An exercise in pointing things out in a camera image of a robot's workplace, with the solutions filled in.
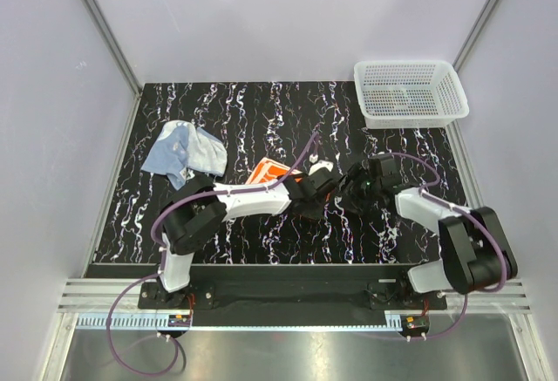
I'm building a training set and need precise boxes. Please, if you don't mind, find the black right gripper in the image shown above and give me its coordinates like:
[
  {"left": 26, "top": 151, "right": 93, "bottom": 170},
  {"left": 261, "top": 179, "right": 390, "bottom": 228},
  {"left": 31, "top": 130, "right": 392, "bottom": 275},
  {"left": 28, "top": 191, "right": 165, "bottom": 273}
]
[{"left": 333, "top": 162, "right": 381, "bottom": 215}]

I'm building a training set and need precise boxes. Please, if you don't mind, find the orange and white towel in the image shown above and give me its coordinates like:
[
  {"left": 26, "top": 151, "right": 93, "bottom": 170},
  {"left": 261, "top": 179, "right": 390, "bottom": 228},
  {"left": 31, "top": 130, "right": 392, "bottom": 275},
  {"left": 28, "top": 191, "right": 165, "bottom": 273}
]
[{"left": 246, "top": 157, "right": 290, "bottom": 185}]

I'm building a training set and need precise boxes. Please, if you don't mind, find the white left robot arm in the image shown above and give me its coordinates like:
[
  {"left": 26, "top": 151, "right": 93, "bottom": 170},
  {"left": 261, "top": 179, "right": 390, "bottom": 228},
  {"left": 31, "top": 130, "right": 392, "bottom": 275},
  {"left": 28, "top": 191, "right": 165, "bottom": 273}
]
[{"left": 152, "top": 167, "right": 339, "bottom": 308}]

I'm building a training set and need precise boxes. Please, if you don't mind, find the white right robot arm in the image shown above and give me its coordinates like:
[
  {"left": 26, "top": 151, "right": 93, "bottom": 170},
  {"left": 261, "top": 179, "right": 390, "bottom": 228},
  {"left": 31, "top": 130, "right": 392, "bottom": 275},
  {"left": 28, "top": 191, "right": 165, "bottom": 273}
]
[{"left": 340, "top": 153, "right": 518, "bottom": 309}]

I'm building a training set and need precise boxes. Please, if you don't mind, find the white plastic basket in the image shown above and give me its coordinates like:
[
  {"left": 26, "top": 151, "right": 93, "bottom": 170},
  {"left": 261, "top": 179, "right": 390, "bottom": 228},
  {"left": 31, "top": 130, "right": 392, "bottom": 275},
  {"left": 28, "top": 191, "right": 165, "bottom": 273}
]
[{"left": 354, "top": 60, "right": 469, "bottom": 129}]

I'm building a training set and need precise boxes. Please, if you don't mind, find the light blue towel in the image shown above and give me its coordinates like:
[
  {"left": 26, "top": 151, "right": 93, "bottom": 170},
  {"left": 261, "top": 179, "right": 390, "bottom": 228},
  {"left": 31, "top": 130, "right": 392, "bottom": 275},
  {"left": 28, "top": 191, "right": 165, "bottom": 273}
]
[{"left": 141, "top": 120, "right": 228, "bottom": 189}]

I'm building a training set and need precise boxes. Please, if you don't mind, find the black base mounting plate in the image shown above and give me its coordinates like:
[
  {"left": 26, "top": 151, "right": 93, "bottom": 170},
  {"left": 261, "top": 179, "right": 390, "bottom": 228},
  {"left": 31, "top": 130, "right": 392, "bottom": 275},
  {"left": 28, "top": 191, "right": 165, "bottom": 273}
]
[{"left": 138, "top": 264, "right": 447, "bottom": 311}]

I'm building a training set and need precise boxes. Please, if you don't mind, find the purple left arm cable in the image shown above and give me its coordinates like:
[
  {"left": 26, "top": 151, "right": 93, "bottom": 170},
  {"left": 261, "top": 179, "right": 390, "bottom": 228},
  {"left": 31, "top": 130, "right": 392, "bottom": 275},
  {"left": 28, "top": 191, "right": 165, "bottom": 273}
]
[{"left": 106, "top": 131, "right": 320, "bottom": 376}]

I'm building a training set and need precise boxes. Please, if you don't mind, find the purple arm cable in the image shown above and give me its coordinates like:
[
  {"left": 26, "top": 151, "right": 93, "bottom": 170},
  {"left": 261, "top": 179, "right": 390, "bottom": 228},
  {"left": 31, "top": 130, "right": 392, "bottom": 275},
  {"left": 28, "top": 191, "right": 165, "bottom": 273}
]
[
  {"left": 378, "top": 152, "right": 509, "bottom": 343},
  {"left": 106, "top": 131, "right": 320, "bottom": 376}
]

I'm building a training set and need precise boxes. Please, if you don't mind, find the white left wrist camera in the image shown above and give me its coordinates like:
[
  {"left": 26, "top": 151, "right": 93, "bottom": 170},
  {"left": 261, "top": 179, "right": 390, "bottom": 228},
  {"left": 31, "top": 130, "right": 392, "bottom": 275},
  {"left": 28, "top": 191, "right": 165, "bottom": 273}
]
[{"left": 308, "top": 154, "right": 334, "bottom": 175}]

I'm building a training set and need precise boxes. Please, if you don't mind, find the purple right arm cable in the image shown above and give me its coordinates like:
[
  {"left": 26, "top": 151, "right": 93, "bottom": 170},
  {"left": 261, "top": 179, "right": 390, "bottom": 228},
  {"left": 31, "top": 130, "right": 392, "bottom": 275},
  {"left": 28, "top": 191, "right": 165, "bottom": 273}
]
[{"left": 378, "top": 152, "right": 509, "bottom": 343}]

